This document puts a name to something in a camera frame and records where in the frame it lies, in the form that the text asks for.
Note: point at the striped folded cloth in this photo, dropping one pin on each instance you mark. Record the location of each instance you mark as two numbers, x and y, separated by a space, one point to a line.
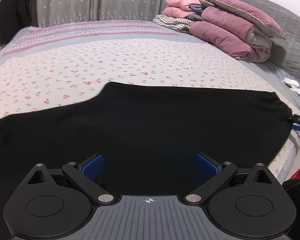
181 25

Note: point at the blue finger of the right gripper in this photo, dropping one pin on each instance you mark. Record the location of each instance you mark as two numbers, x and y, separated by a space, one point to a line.
296 127

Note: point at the black pants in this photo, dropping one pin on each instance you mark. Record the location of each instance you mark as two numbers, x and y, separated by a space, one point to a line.
149 137

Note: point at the cherry print bed sheet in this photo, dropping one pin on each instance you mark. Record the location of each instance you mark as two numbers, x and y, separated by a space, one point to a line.
38 72

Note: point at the pink folded blanket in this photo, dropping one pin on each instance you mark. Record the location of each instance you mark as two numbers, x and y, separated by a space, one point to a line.
186 9

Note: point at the black hanging garment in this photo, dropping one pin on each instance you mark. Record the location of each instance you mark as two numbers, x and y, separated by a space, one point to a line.
14 16

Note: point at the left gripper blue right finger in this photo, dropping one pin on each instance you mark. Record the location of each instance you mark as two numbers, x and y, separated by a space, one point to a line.
206 166

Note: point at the mauve grey folded comforter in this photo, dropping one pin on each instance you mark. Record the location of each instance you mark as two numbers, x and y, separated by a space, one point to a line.
232 34

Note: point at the grey quilted pillow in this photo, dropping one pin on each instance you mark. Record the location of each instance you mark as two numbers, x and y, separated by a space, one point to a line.
284 53

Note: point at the white paper on bed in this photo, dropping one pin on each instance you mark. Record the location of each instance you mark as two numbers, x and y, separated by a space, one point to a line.
293 85

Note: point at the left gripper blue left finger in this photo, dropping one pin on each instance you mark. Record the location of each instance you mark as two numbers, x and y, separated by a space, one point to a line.
92 166

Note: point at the mauve velvet pillow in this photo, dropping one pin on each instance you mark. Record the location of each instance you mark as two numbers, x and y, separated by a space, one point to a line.
256 16

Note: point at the grey patterned curtain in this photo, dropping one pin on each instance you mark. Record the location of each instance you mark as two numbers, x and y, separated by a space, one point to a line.
56 12

